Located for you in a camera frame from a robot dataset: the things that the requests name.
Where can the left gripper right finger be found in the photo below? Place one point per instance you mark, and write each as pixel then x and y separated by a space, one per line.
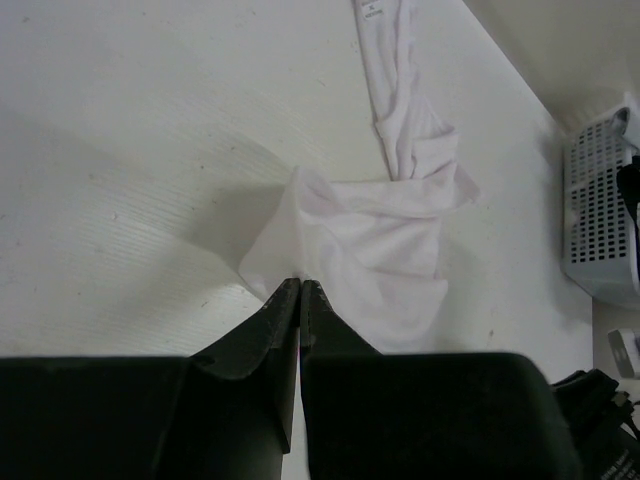
pixel 368 415

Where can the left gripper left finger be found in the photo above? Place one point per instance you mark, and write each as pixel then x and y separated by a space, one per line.
pixel 223 413

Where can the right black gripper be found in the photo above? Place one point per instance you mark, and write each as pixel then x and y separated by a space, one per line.
pixel 600 418

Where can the white tank top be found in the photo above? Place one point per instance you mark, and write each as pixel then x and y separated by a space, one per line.
pixel 374 246

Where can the black tank top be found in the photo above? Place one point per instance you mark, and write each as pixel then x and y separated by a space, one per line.
pixel 628 184

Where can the white plastic laundry basket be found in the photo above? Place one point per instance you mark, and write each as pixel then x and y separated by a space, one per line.
pixel 600 241

